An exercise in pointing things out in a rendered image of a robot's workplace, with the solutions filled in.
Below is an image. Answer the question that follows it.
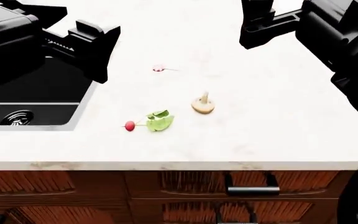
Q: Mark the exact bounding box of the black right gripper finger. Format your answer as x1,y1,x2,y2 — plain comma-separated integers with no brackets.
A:
239,0,298,50

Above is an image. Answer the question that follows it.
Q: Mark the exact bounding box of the red radish with green leaf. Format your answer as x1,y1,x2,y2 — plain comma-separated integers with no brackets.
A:
121,110,175,133

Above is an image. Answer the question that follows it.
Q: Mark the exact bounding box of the metal sink drain strainer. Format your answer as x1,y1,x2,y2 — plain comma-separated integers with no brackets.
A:
0,110,35,127

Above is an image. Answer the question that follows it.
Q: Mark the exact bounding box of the white pink radish slice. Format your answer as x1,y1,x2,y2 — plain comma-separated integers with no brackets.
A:
152,64,179,73

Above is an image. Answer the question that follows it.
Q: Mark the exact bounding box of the brown wooden cabinet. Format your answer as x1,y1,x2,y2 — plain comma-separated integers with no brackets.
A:
0,169,358,224

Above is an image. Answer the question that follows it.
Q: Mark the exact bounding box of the black kitchen sink basin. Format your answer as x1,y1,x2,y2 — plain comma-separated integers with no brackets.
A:
0,54,101,132

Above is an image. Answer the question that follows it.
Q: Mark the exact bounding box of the wooden drawer front, narrow handle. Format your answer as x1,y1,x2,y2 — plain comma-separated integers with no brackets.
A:
128,198,343,224

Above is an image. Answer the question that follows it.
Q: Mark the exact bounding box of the wooden drawer front, wide handle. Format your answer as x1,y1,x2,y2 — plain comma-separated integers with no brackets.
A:
125,170,356,200

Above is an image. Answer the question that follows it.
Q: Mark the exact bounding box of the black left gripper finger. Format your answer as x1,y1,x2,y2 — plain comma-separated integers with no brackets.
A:
68,19,122,85

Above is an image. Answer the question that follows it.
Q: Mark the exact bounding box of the beige mushroom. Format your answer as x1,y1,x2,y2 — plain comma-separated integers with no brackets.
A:
191,91,217,116

